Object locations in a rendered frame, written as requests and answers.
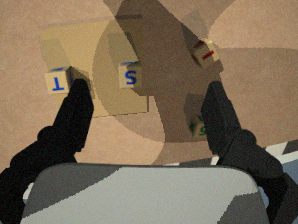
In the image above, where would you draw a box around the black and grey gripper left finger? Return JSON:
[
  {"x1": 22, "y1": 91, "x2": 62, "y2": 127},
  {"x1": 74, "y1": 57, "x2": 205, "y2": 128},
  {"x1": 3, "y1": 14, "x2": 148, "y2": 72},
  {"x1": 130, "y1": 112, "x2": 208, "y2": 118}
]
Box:
[{"x1": 0, "y1": 79, "x2": 94, "y2": 224}]

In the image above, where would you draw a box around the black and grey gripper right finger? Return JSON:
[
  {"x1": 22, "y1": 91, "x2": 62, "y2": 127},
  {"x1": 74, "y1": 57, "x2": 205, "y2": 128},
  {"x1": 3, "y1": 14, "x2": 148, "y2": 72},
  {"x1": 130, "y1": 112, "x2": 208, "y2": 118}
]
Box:
[{"x1": 201, "y1": 81, "x2": 298, "y2": 224}]

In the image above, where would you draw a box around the tan mat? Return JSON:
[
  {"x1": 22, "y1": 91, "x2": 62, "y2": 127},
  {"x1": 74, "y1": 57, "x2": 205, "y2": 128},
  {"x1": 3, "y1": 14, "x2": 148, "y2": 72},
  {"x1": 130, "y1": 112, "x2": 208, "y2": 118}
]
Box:
[{"x1": 39, "y1": 18, "x2": 147, "y2": 117}]

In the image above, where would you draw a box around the beige letter block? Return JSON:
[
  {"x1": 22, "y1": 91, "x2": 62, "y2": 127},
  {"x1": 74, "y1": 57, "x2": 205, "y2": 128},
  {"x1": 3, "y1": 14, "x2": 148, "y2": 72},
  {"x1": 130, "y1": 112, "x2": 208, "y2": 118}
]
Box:
[
  {"x1": 45, "y1": 66, "x2": 74, "y2": 95},
  {"x1": 188, "y1": 114, "x2": 207, "y2": 138},
  {"x1": 118, "y1": 61, "x2": 143, "y2": 89},
  {"x1": 187, "y1": 38, "x2": 220, "y2": 69}
]

